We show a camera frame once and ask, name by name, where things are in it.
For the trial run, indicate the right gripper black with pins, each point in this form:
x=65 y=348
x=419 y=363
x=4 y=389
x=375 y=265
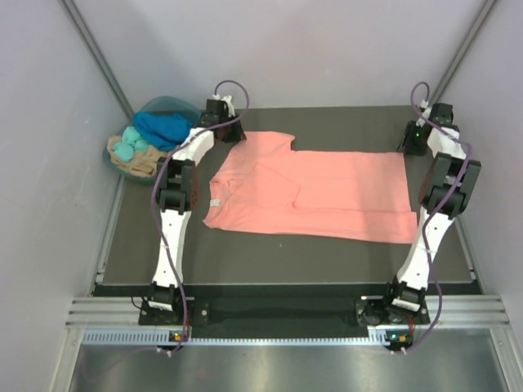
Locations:
x=406 y=144

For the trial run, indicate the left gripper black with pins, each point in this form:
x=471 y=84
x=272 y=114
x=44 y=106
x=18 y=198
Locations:
x=238 y=134

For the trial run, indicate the pink t shirt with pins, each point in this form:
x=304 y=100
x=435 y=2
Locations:
x=265 y=186

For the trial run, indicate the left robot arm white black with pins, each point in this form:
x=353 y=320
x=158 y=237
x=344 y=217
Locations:
x=175 y=194

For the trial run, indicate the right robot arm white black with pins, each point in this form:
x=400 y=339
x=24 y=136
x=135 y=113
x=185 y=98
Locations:
x=444 y=195

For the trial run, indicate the blue t shirt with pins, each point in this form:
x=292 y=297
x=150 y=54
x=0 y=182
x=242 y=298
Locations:
x=165 y=133

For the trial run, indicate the teal laundry basket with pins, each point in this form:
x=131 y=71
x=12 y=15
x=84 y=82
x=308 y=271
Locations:
x=163 y=106

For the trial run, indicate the beige t shirt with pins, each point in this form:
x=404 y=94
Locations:
x=142 y=165

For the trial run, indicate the light turquoise t shirt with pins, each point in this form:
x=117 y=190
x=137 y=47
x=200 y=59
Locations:
x=130 y=143

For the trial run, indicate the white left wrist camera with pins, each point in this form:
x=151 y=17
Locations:
x=229 y=103

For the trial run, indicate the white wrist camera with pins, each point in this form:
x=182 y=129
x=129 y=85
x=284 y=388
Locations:
x=424 y=111
x=229 y=103

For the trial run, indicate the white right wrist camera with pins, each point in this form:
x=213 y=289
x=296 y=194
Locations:
x=424 y=111

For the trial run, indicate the right aluminium frame post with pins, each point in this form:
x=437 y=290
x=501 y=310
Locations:
x=447 y=88

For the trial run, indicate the aluminium frame post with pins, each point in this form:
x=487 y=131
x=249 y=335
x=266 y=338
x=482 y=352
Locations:
x=76 y=17
x=447 y=88

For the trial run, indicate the left aluminium frame post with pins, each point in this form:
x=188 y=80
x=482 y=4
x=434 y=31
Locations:
x=76 y=17

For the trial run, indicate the aluminium rail front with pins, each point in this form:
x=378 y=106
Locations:
x=474 y=311

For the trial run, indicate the grey slotted cable duct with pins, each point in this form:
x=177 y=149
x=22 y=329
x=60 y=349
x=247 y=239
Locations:
x=165 y=337

